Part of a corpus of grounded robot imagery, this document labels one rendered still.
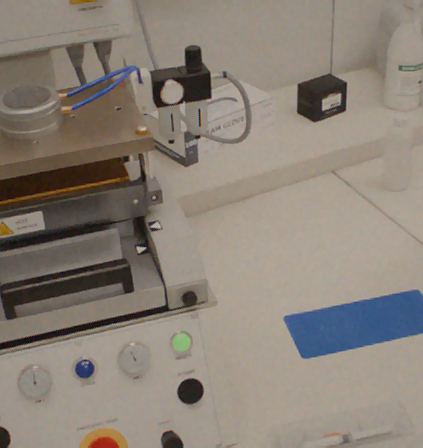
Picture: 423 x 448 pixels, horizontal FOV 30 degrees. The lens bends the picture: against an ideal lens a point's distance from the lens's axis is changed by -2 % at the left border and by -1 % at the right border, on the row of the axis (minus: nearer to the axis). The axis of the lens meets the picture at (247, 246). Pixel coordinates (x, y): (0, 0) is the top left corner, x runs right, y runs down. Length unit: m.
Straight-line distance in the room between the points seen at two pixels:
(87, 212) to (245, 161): 0.60
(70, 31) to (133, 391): 0.48
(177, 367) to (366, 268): 0.46
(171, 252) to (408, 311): 0.44
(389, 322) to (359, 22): 0.88
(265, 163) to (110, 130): 0.59
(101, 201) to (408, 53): 0.89
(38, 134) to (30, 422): 0.34
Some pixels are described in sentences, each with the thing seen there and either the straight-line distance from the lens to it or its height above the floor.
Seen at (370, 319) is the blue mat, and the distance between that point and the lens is 1.22.
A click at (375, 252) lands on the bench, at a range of 1.36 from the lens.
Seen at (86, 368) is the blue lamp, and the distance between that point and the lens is 0.95.
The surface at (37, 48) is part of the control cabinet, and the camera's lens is 1.11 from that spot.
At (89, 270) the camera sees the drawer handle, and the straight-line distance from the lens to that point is 0.90.
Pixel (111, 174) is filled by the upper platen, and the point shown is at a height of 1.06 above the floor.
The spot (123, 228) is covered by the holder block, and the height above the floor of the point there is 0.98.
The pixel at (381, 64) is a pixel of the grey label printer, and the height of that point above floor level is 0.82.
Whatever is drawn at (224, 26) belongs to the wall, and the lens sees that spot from 1.70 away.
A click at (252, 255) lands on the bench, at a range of 1.34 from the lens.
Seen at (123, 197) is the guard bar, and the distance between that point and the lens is 0.96.
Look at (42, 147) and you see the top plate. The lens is 0.95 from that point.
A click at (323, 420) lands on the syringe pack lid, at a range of 1.04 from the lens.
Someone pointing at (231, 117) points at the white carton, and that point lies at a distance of 1.53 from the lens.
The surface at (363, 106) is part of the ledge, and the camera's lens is 1.73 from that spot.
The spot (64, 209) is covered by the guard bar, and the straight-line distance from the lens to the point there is 0.96.
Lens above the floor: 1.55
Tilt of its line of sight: 36 degrees down
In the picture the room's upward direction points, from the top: 1 degrees counter-clockwise
